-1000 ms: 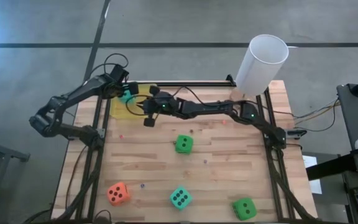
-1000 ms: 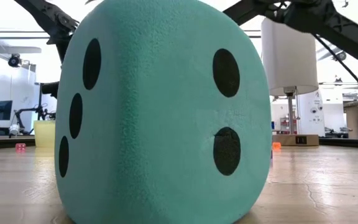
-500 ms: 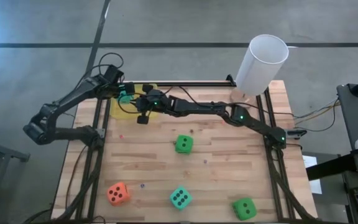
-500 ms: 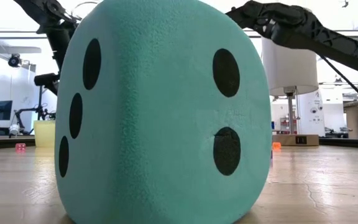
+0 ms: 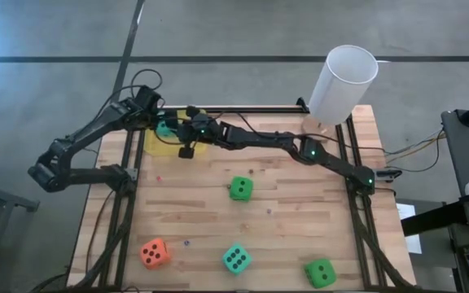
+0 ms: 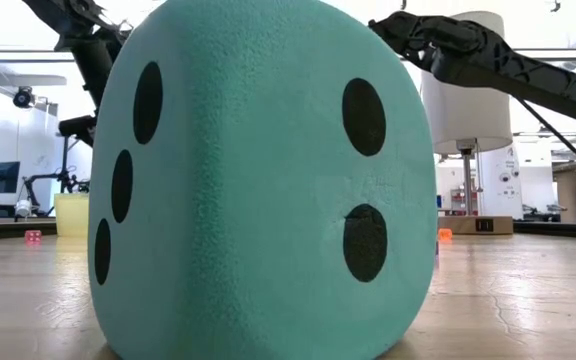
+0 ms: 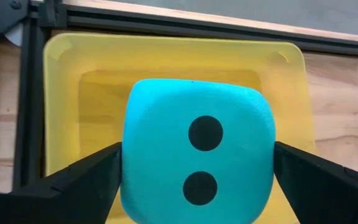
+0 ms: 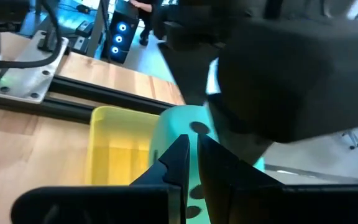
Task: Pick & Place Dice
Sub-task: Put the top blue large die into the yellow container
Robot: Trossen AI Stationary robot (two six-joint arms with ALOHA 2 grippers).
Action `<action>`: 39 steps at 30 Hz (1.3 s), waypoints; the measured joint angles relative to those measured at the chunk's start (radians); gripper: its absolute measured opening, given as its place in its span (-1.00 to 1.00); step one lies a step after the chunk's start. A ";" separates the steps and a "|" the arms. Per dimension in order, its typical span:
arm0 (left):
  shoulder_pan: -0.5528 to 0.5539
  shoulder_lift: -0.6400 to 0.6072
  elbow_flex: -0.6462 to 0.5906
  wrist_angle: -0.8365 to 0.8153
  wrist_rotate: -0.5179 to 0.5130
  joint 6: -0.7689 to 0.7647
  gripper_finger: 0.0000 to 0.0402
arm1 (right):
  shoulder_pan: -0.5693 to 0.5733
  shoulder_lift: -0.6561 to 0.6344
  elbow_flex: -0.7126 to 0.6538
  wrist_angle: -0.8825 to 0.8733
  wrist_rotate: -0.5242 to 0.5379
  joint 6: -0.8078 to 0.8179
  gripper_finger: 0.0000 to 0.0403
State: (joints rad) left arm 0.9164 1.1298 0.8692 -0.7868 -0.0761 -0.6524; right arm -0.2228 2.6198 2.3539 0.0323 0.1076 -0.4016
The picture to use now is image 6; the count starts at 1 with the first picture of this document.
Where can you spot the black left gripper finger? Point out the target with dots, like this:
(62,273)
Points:
(75,127)

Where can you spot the large teal foam die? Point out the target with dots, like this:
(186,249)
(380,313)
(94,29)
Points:
(268,200)

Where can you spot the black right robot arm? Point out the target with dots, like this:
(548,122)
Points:
(543,80)

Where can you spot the black background robot arm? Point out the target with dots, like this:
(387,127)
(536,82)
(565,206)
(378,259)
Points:
(43,177)

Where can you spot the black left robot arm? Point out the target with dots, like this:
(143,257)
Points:
(83,22)

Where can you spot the black ceiling spotlight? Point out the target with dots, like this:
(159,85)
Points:
(23,97)

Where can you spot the yellow translucent plastic bin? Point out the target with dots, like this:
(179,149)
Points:
(70,215)

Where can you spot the small background computer monitor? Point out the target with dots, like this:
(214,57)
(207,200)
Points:
(0,177)

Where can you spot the white round device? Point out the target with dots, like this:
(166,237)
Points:
(23,208)

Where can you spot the small red translucent die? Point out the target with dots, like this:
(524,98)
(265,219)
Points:
(33,237)

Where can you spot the blue storage box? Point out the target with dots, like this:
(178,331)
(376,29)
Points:
(439,201)

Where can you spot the small orange translucent die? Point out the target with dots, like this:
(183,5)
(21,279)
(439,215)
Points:
(445,234)

